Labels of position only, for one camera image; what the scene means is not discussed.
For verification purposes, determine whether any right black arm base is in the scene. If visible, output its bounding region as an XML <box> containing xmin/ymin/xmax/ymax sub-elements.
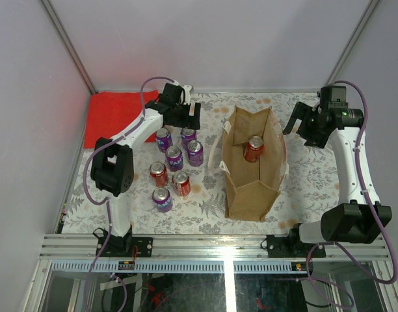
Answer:
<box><xmin>260</xmin><ymin>223</ymin><xmax>315</xmax><ymax>259</ymax></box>

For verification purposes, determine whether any purple fanta can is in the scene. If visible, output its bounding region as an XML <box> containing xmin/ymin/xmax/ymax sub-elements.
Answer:
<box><xmin>152</xmin><ymin>187</ymin><xmax>173</xmax><ymax>213</ymax></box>
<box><xmin>187</xmin><ymin>140</ymin><xmax>204</xmax><ymax>166</ymax></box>
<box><xmin>155</xmin><ymin>127</ymin><xmax>173</xmax><ymax>153</ymax></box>
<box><xmin>165</xmin><ymin>146</ymin><xmax>183</xmax><ymax>172</ymax></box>
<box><xmin>180</xmin><ymin>128</ymin><xmax>196</xmax><ymax>149</ymax></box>

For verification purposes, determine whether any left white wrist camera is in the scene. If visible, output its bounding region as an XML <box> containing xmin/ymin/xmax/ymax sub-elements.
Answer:
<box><xmin>172</xmin><ymin>80</ymin><xmax>193</xmax><ymax>104</ymax></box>

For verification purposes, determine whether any purple fanta can front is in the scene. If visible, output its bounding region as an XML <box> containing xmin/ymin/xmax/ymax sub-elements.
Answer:
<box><xmin>152</xmin><ymin>187</ymin><xmax>173</xmax><ymax>213</ymax></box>

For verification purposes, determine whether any red folded cloth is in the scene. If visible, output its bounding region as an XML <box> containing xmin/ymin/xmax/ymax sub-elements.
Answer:
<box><xmin>83</xmin><ymin>92</ymin><xmax>141</xmax><ymax>150</ymax></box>

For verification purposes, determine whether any aluminium front rail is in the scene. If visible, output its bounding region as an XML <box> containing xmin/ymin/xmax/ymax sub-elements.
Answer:
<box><xmin>38</xmin><ymin>234</ymin><xmax>390</xmax><ymax>261</ymax></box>

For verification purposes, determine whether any brown jute canvas bag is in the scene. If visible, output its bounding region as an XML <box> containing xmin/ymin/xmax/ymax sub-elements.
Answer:
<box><xmin>207</xmin><ymin>107</ymin><xmax>288</xmax><ymax>222</ymax></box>

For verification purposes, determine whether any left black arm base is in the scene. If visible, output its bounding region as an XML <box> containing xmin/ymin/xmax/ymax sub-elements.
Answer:
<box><xmin>101</xmin><ymin>229</ymin><xmax>153</xmax><ymax>259</ymax></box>

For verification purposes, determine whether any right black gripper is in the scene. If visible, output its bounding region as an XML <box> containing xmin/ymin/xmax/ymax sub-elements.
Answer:
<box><xmin>282</xmin><ymin>101</ymin><xmax>327</xmax><ymax>149</ymax></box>

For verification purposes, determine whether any red coke can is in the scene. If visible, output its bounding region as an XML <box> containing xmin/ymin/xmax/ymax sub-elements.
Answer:
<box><xmin>150</xmin><ymin>161</ymin><xmax>168</xmax><ymax>187</ymax></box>
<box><xmin>172</xmin><ymin>170</ymin><xmax>191</xmax><ymax>196</ymax></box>
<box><xmin>244</xmin><ymin>136</ymin><xmax>264</xmax><ymax>163</ymax></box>

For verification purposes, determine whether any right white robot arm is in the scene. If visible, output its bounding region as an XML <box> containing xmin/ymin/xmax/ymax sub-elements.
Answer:
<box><xmin>283</xmin><ymin>81</ymin><xmax>392</xmax><ymax>257</ymax></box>

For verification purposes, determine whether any red coke can front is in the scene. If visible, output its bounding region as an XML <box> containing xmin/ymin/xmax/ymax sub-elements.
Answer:
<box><xmin>172</xmin><ymin>170</ymin><xmax>191</xmax><ymax>196</ymax></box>

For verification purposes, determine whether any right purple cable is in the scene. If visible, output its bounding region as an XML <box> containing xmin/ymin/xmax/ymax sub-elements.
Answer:
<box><xmin>306</xmin><ymin>80</ymin><xmax>398</xmax><ymax>308</ymax></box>

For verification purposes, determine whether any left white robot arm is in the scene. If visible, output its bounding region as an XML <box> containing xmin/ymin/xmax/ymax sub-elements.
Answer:
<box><xmin>83</xmin><ymin>76</ymin><xmax>202</xmax><ymax>257</ymax></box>

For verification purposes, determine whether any purple cable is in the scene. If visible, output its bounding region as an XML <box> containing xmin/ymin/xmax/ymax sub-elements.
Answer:
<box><xmin>83</xmin><ymin>76</ymin><xmax>179</xmax><ymax>312</ymax></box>
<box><xmin>306</xmin><ymin>80</ymin><xmax>398</xmax><ymax>308</ymax></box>

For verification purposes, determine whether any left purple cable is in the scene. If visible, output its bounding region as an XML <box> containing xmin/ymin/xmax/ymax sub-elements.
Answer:
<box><xmin>83</xmin><ymin>76</ymin><xmax>179</xmax><ymax>312</ymax></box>

